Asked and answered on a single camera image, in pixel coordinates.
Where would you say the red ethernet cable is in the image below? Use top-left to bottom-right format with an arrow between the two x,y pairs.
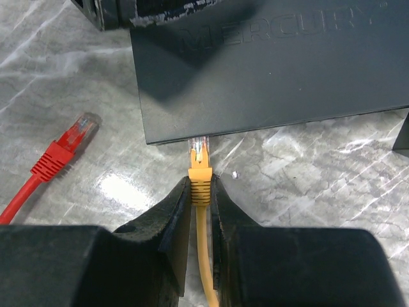
0,111 -> 102,225

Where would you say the yellow ethernet cable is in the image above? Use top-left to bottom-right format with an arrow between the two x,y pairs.
187,136 -> 221,307

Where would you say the black network switch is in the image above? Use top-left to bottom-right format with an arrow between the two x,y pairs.
130,1 -> 408,144
392,114 -> 409,157

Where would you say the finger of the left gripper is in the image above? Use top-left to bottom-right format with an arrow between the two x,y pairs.
70,0 -> 256,32

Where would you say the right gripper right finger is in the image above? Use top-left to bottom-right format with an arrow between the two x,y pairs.
210,176 -> 405,306

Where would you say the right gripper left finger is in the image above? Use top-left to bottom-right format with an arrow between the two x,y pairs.
1,178 -> 191,306

